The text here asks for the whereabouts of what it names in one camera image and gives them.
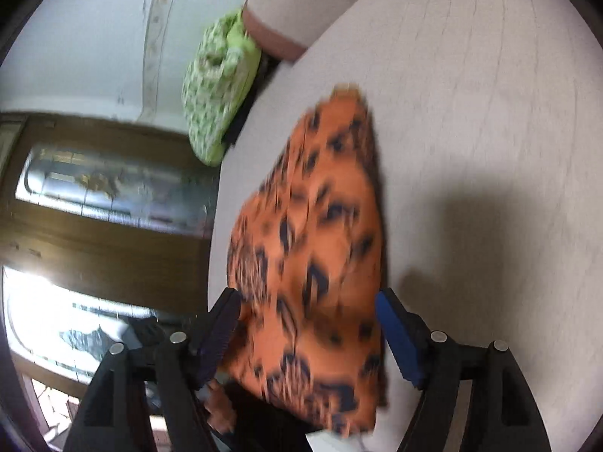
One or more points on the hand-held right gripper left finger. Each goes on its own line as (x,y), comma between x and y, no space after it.
(219,334)

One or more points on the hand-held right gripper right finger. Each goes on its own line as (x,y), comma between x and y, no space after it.
(400,339)

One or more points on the orange black floral garment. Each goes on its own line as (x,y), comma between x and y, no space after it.
(320,226)

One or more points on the grey quilted bed sheet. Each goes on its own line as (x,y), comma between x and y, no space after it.
(471,127)

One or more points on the green white patterned pillow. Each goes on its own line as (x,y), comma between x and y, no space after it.
(212,89)

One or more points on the wooden window frame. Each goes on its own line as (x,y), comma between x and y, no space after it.
(94,249)

